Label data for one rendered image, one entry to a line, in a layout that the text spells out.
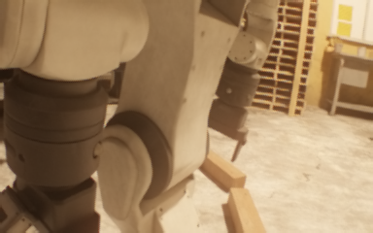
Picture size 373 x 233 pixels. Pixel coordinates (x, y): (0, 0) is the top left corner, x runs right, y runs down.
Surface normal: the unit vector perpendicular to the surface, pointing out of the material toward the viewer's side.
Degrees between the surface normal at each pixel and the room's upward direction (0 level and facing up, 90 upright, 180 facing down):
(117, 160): 90
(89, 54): 101
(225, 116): 90
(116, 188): 90
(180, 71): 90
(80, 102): 56
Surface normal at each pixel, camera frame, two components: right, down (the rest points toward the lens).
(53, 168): 0.43, 0.44
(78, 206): 0.81, 0.40
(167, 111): -0.52, 0.18
